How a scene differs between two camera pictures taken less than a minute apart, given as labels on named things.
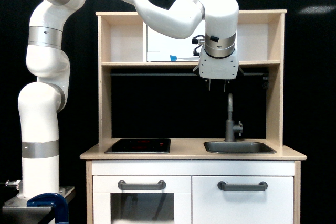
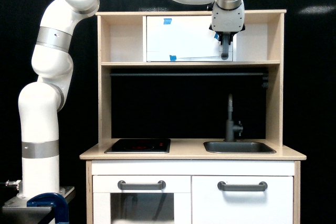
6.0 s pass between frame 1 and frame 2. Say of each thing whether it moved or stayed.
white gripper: moved
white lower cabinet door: stayed
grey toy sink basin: stayed
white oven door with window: stayed
